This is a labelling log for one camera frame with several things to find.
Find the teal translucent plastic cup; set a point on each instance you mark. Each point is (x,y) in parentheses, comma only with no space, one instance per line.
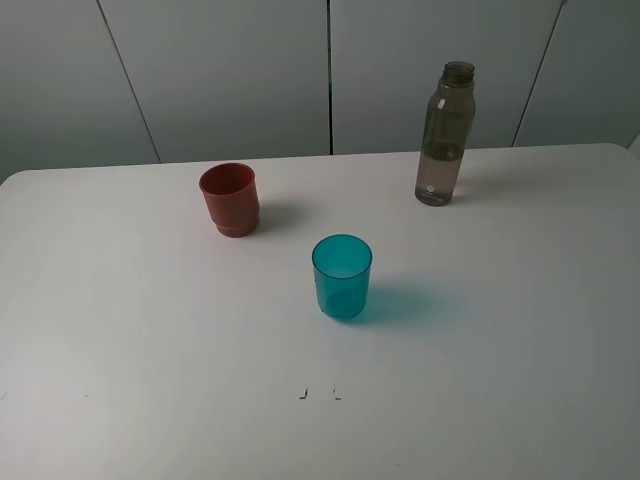
(341,268)

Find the brown translucent water bottle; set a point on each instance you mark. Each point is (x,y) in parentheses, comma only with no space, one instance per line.
(449,118)

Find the red plastic cup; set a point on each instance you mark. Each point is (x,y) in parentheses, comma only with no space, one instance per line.
(231,197)

